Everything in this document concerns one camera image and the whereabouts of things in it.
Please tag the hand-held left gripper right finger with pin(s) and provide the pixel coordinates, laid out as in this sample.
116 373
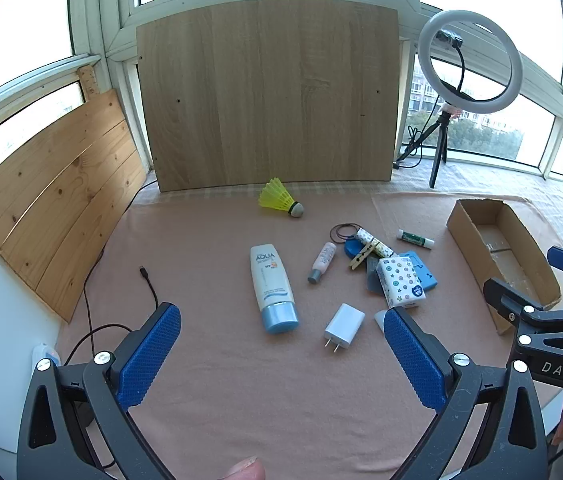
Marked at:
414 360

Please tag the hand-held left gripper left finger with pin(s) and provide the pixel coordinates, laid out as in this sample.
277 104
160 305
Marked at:
151 350

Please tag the white charger plug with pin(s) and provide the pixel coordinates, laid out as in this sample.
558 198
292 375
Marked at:
344 329

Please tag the patterned tissue pack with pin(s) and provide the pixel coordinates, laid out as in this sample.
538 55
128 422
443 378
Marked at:
399 280

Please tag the blue phone stand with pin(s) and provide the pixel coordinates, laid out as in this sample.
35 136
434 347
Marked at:
426 277

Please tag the grey card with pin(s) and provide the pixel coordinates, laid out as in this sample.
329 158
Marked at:
371 280

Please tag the cardboard box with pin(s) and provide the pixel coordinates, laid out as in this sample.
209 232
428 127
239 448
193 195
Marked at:
476 250

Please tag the wooden clothespin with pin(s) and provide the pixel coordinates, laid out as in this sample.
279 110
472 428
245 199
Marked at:
361 259

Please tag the patterned white tube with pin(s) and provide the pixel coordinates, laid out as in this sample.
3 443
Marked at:
379 246

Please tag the green white glue stick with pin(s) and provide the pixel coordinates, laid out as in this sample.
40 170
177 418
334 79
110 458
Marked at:
414 239

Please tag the blue round lid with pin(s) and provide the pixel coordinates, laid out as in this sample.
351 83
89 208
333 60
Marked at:
351 248

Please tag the small white pink bottle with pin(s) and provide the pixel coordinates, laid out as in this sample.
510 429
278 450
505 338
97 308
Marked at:
322 262

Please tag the white blue sunscreen tube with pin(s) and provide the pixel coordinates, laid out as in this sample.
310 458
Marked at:
269 280

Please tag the person's left hand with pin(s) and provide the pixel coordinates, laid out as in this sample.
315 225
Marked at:
246 470

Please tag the small white object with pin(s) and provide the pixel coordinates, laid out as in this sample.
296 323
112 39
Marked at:
379 319

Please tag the white power strip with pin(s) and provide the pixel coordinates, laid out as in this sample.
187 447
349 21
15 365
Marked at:
44 355

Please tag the apartment buildings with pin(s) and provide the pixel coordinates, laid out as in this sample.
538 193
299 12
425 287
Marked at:
486 122

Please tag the black tripod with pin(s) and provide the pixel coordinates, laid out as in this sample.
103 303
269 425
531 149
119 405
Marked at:
437 160

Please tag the pine slat board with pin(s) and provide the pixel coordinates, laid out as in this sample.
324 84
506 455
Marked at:
61 195

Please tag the yellow shuttlecock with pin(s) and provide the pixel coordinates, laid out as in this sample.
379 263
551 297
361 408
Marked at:
276 195

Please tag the black webcam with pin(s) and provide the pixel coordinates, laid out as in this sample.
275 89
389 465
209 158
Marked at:
449 37

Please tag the large light oak board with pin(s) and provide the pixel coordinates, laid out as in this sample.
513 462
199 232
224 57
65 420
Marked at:
261 100

